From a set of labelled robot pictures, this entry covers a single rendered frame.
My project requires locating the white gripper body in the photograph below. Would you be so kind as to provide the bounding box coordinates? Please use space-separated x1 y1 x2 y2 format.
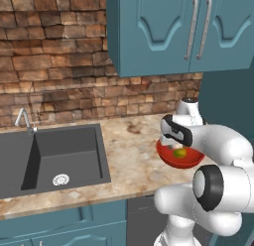
160 133 185 151

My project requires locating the green lime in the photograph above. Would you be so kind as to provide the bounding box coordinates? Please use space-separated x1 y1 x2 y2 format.
173 148 188 159

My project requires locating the red bowl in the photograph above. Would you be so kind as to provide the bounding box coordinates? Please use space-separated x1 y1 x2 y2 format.
156 138 205 170

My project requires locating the dark teal tall cabinet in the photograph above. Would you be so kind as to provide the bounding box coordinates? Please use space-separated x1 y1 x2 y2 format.
197 66 254 145

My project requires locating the grey dishwasher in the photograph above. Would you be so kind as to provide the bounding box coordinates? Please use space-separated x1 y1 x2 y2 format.
126 195 173 246

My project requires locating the dark grey sink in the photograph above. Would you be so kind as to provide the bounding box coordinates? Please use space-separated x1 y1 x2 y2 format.
0 123 112 200

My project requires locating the teal base cupboard door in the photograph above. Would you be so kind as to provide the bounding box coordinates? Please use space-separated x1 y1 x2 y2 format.
0 221 128 246

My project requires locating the teal drawer front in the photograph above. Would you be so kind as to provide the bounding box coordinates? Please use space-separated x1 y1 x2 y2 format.
0 199 128 239

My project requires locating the silver tap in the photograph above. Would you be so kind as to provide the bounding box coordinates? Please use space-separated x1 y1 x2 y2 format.
14 107 39 136

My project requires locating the teal wall cupboard door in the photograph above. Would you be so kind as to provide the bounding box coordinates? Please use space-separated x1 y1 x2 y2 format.
106 0 203 78
189 0 254 73

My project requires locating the silver cupboard door handle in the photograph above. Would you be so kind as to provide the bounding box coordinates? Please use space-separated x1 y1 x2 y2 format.
195 0 213 61
184 0 199 62

